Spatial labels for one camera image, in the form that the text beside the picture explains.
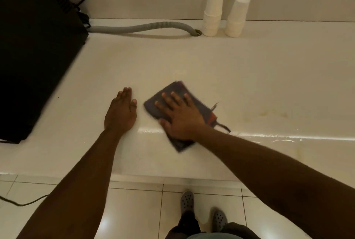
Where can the grey clog shoe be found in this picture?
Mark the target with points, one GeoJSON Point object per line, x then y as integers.
{"type": "Point", "coordinates": [187, 201]}
{"type": "Point", "coordinates": [219, 220]}

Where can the person's right middle finger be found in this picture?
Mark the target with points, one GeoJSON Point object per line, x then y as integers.
{"type": "Point", "coordinates": [168, 100]}

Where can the person's right hand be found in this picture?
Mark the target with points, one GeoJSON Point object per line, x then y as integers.
{"type": "Point", "coordinates": [184, 122]}

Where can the black trousers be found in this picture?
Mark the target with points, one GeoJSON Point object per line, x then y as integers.
{"type": "Point", "coordinates": [188, 226]}

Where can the person's left forearm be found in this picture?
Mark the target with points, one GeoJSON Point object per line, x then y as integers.
{"type": "Point", "coordinates": [75, 191]}

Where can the grey shirt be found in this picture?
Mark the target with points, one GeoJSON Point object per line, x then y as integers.
{"type": "Point", "coordinates": [213, 236]}

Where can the person's left hand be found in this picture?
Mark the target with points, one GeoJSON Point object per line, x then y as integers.
{"type": "Point", "coordinates": [120, 113]}

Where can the tall stack of white cups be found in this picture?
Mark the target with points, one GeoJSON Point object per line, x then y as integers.
{"type": "Point", "coordinates": [213, 11]}

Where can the black appliance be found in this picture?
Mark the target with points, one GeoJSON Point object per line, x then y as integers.
{"type": "Point", "coordinates": [36, 52]}

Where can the person's right forearm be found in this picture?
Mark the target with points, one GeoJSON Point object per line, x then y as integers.
{"type": "Point", "coordinates": [277, 180]}

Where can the short stack of white cups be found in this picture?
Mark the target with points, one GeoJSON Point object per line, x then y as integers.
{"type": "Point", "coordinates": [238, 16]}

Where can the person's left thumb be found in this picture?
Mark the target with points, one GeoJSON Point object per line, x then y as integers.
{"type": "Point", "coordinates": [134, 106]}

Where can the dark blue cleaning cloth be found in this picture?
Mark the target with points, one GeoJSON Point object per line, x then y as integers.
{"type": "Point", "coordinates": [158, 108]}

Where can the person's right thumb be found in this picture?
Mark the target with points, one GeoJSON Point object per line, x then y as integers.
{"type": "Point", "coordinates": [164, 125]}

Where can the person's right little finger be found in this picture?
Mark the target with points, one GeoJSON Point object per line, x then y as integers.
{"type": "Point", "coordinates": [189, 100]}

